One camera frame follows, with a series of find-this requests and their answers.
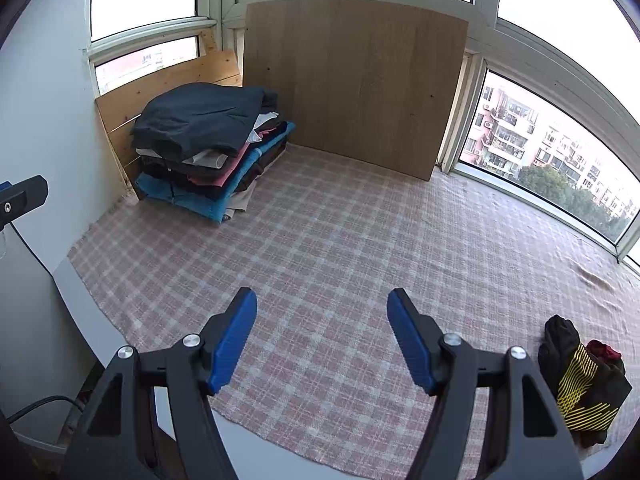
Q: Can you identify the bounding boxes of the red garment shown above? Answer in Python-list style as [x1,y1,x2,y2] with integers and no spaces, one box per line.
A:
[586,340,623,363]

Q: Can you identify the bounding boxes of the light plywood board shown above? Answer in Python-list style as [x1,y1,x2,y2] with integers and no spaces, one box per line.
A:
[95,50,244,196]

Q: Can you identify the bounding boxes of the large wooden board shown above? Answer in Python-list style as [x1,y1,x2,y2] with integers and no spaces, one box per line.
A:
[242,0,469,182]

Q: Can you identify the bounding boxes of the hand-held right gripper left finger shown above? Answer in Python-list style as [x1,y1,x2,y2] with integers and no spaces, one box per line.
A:
[62,287,258,480]

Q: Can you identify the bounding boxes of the black garment with yellow stripes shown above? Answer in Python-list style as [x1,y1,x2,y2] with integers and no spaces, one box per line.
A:
[537,314,633,450]

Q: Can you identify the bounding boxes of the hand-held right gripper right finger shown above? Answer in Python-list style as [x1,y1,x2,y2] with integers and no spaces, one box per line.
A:
[386,287,583,480]

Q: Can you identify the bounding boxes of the pink plaid blanket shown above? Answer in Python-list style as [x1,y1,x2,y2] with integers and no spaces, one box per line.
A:
[67,145,640,480]

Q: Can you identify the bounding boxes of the stack of folded clothes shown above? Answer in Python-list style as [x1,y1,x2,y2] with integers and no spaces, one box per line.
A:
[132,105,297,223]

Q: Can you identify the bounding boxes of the dark navy pants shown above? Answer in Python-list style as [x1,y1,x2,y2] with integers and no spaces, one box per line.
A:
[130,82,281,161]

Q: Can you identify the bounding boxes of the black cable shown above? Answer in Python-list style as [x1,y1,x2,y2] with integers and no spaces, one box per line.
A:
[7,395,83,426]

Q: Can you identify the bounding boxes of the white framed window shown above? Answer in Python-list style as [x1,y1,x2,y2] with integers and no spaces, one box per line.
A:
[87,0,640,281]

